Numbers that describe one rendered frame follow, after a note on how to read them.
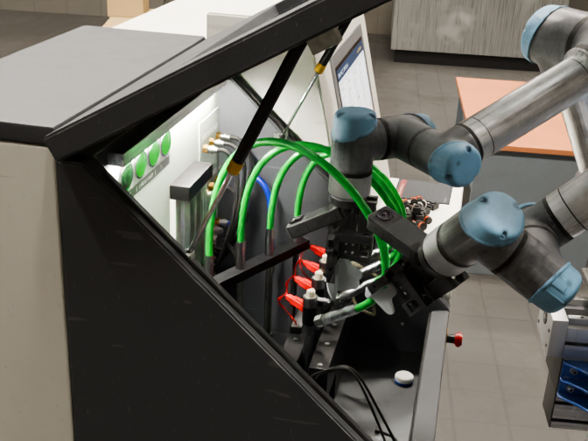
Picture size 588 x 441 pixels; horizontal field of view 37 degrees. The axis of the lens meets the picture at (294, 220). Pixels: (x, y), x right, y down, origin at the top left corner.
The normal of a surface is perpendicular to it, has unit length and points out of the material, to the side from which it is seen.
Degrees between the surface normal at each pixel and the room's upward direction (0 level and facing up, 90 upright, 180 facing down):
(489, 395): 0
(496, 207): 45
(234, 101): 90
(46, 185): 90
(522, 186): 90
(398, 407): 0
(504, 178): 90
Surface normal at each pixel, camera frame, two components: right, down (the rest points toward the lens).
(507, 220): 0.38, -0.39
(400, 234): 0.00, -0.76
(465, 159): 0.47, 0.37
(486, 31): -0.11, 0.39
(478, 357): 0.04, -0.92
